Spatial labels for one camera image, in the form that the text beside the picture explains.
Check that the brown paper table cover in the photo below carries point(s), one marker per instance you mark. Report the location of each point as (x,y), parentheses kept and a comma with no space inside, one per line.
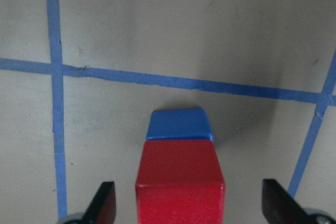
(80,79)

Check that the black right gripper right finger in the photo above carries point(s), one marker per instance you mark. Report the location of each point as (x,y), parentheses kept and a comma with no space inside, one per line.
(279,207)

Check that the red wooden block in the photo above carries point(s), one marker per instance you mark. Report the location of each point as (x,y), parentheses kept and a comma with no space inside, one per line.
(179,181)

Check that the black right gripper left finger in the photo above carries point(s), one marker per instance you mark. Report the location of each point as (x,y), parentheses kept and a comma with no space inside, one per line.
(102,209)

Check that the blue wooden block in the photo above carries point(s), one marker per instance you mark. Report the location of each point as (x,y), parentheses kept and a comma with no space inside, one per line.
(179,124)

